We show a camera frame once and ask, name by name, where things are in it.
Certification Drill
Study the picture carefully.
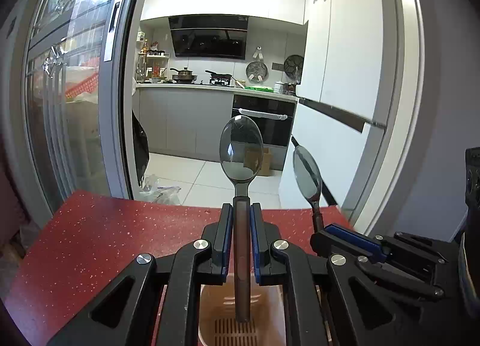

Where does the brown spoon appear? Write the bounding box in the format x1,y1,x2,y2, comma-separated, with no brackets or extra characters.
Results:
293,145,324,233
219,115,264,323

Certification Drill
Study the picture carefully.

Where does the beige plastic utensil holder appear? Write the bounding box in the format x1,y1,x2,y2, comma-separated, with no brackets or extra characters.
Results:
199,274,287,345

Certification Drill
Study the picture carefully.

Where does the cardboard box on floor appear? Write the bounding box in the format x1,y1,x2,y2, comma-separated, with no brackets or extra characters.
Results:
258,148,272,176

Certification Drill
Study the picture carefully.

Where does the white refrigerator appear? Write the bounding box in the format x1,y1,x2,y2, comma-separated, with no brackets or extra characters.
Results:
291,0,386,218

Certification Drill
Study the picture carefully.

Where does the black built-in oven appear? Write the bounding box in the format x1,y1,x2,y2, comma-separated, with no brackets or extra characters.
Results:
232,94,295,147

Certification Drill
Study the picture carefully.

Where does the black frying pan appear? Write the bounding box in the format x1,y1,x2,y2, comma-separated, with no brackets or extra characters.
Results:
206,70,232,86

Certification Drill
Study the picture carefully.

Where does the cooking pot on stove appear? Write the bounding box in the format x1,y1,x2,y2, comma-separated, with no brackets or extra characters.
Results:
170,67,197,83

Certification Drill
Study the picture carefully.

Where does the black range hood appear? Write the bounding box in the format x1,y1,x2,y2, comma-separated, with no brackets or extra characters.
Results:
168,15,249,59

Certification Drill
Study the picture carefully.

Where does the glass sliding door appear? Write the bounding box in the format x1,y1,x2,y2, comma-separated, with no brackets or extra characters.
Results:
1,0,141,225

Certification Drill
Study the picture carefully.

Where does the round strainer on wall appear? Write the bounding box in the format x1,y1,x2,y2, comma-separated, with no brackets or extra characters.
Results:
246,61,269,83

